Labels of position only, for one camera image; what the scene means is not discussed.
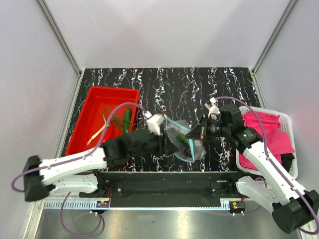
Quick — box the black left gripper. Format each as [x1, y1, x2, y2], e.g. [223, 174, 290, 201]
[130, 128, 179, 158]

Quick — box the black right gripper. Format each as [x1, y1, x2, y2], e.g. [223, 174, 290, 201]
[185, 115, 231, 142]

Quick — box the green fake chili pepper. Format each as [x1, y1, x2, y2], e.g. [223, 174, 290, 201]
[178, 134, 188, 145]

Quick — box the clear zip top bag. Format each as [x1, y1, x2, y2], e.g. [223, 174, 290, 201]
[164, 115, 206, 163]

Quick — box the green fake vegetable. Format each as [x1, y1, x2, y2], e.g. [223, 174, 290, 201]
[123, 108, 132, 133]

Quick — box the red fake pepper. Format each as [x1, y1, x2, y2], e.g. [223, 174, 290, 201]
[101, 125, 114, 143]

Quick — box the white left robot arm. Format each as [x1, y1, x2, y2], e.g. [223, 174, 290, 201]
[23, 128, 178, 202]

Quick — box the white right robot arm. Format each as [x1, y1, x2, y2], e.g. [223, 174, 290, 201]
[186, 103, 319, 234]

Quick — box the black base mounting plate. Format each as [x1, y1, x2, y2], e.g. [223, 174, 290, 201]
[79, 172, 247, 210]

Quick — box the pink cloth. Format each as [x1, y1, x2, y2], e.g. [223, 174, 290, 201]
[242, 111, 295, 164]

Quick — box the white plastic basket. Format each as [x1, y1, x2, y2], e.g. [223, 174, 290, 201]
[236, 106, 298, 179]

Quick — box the red plastic bin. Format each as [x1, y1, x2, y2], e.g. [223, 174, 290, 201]
[65, 86, 140, 156]

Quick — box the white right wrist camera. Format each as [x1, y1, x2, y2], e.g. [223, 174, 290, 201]
[204, 98, 220, 120]

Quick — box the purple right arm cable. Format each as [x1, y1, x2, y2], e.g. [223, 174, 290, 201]
[215, 96, 319, 236]

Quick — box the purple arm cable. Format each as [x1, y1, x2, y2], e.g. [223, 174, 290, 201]
[11, 102, 150, 237]
[215, 96, 319, 236]

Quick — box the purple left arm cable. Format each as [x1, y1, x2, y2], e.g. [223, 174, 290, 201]
[11, 102, 150, 237]

